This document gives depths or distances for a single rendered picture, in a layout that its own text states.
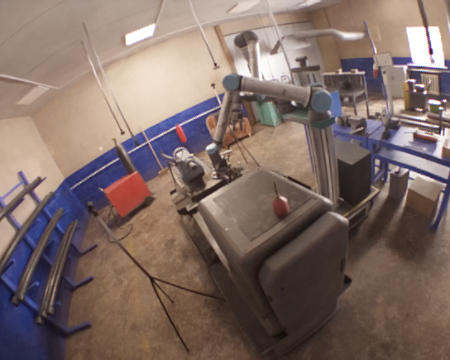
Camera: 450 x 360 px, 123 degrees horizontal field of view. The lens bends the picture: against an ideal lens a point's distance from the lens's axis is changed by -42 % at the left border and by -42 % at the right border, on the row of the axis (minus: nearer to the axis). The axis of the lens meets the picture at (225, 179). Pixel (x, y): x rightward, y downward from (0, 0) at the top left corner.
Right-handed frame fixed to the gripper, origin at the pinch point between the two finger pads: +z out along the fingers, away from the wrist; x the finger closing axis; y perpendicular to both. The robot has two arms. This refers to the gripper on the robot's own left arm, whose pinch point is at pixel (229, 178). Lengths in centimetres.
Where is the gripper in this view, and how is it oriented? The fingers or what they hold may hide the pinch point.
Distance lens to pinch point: 144.8
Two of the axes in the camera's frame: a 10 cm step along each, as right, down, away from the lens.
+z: 2.9, 3.8, -8.8
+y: 0.3, 9.1, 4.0
